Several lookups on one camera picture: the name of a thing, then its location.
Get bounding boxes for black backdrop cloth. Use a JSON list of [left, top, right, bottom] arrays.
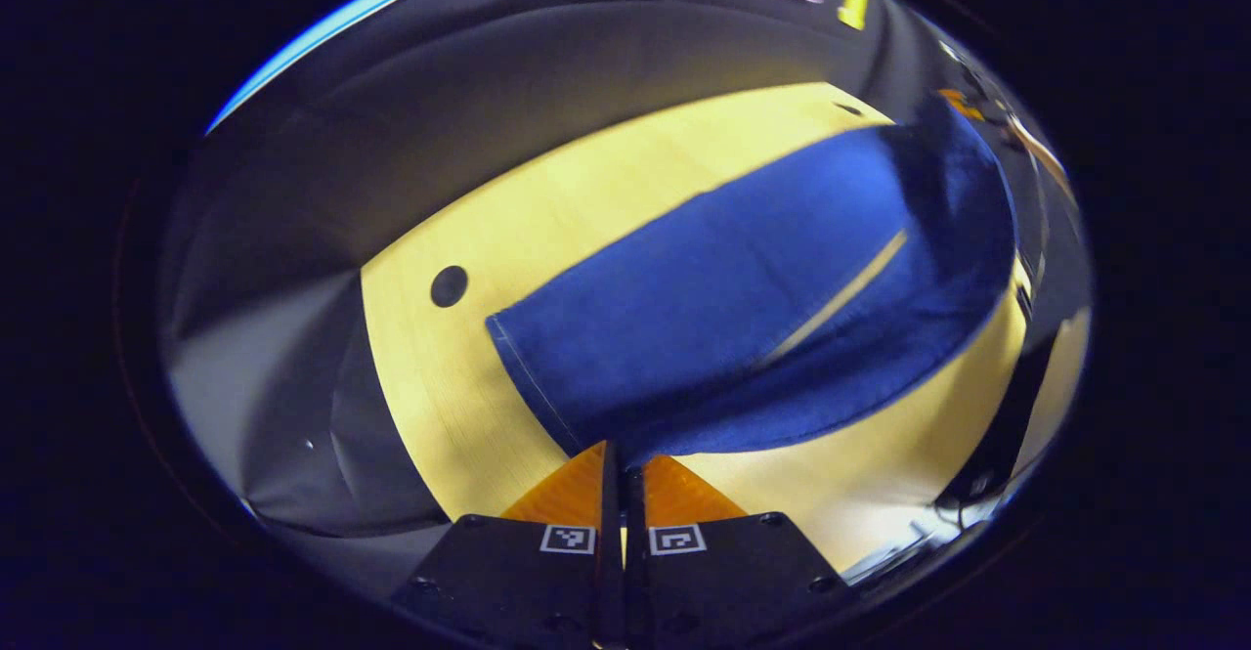
[[161, 0, 988, 539]]

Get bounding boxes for blue denim jeans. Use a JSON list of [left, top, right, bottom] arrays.
[[486, 93, 1019, 465]]

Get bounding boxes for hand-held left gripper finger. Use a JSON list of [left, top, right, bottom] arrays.
[[625, 455, 863, 649], [389, 440, 625, 649]]

